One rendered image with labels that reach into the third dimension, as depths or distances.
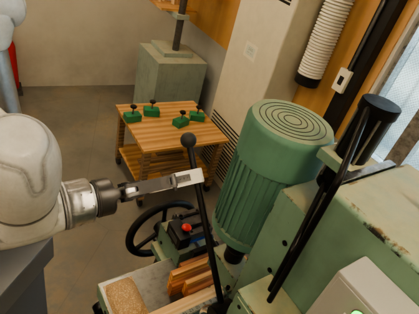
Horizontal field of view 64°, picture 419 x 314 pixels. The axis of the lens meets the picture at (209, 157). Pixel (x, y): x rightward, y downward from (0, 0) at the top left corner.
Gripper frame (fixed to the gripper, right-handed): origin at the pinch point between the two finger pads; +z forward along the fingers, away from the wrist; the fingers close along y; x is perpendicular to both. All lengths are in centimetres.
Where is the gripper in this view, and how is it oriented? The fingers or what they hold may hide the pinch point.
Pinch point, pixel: (183, 179)
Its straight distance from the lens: 76.5
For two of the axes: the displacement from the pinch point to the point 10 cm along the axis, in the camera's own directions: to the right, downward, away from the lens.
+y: 5.1, -1.7, -8.4
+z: 8.3, -1.6, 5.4
